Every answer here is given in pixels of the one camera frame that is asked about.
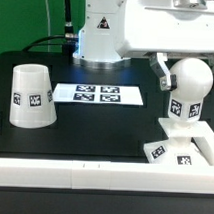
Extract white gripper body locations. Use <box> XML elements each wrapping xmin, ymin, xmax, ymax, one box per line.
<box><xmin>114</xmin><ymin>0</ymin><xmax>214</xmax><ymax>58</ymax></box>

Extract white lamp bulb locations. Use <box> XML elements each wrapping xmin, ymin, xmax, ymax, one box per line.
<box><xmin>168</xmin><ymin>58</ymin><xmax>213</xmax><ymax>125</ymax></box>

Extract white lamp base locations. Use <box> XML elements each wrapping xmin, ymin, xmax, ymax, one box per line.
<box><xmin>143</xmin><ymin>118</ymin><xmax>214</xmax><ymax>166</ymax></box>

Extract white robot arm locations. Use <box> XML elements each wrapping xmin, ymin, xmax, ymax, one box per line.
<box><xmin>74</xmin><ymin>0</ymin><xmax>214</xmax><ymax>91</ymax></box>

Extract white conical lamp shade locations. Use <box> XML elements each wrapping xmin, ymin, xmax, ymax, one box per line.
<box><xmin>9</xmin><ymin>63</ymin><xmax>57</xmax><ymax>129</ymax></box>

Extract white marker sheet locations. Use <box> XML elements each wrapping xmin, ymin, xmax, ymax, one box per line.
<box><xmin>53</xmin><ymin>83</ymin><xmax>143</xmax><ymax>105</ymax></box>

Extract white right wall bar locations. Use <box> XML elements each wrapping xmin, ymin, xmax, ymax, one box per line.
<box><xmin>194</xmin><ymin>136</ymin><xmax>214</xmax><ymax>166</ymax></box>

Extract white wall bar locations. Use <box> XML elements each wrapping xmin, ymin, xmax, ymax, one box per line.
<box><xmin>194</xmin><ymin>136</ymin><xmax>214</xmax><ymax>166</ymax></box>
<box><xmin>0</xmin><ymin>157</ymin><xmax>214</xmax><ymax>194</ymax></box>

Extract black thick cable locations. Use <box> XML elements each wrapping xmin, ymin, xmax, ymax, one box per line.
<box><xmin>61</xmin><ymin>0</ymin><xmax>81</xmax><ymax>42</ymax></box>

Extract black curved cable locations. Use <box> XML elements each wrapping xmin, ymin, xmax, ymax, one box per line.
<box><xmin>22</xmin><ymin>33</ymin><xmax>78</xmax><ymax>54</ymax></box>

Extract white front wall bar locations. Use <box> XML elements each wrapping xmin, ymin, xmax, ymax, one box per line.
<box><xmin>0</xmin><ymin>157</ymin><xmax>214</xmax><ymax>194</ymax></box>

